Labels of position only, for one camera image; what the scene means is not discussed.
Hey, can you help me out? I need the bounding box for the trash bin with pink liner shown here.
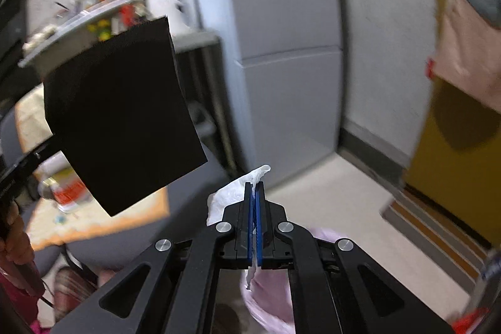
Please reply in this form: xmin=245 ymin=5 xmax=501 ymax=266
xmin=240 ymin=226 xmax=346 ymax=334

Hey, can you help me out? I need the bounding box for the kitchen shelf with condiments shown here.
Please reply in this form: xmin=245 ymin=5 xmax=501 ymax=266
xmin=18 ymin=0 xmax=219 ymax=79

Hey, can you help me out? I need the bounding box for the left hand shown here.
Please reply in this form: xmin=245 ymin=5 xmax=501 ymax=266
xmin=0 ymin=203 xmax=35 ymax=270

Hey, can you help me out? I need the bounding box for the grey office chair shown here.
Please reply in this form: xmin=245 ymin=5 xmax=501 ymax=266
xmin=0 ymin=106 xmax=251 ymax=280

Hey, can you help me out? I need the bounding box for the red white instant noodle cup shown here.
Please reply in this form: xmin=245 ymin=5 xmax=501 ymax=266
xmin=40 ymin=177 xmax=90 ymax=213

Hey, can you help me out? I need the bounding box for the yellow striped dotted cloth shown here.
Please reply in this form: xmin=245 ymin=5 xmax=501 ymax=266
xmin=14 ymin=85 xmax=170 ymax=251

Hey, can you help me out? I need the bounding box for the grey refrigerator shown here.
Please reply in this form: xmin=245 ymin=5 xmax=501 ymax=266
xmin=198 ymin=0 xmax=343 ymax=186

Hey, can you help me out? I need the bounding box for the mustard yellow door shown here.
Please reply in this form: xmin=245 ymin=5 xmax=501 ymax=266
xmin=406 ymin=79 xmax=500 ymax=246

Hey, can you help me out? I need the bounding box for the striped door mat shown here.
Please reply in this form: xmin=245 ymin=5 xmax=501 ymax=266
xmin=380 ymin=192 xmax=488 ymax=293

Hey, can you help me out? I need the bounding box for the pink apron with grey pocket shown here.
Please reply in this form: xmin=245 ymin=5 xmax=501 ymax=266
xmin=432 ymin=0 xmax=500 ymax=112

